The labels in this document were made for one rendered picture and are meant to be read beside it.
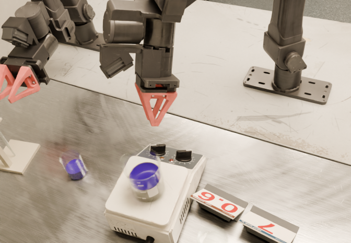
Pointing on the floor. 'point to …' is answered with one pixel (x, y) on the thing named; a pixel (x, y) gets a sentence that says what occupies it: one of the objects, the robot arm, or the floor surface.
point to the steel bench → (234, 165)
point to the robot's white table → (231, 74)
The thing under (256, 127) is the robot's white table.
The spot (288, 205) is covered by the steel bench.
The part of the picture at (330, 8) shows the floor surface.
